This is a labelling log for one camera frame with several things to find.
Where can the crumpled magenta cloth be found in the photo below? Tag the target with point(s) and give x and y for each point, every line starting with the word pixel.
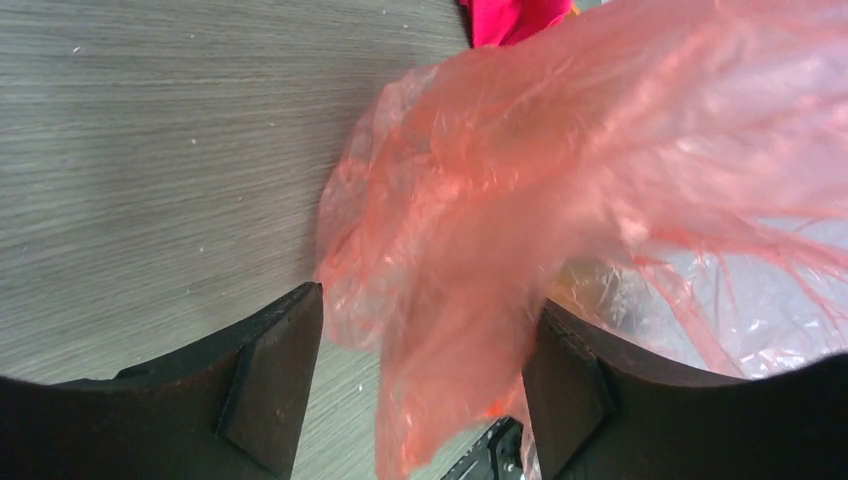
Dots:
pixel 507 22

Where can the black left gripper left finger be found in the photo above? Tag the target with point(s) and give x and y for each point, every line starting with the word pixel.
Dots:
pixel 228 406

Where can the red translucent trash bag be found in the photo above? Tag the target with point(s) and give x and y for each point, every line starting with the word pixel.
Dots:
pixel 683 162

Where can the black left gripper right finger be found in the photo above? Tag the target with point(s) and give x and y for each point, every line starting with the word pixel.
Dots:
pixel 604 408

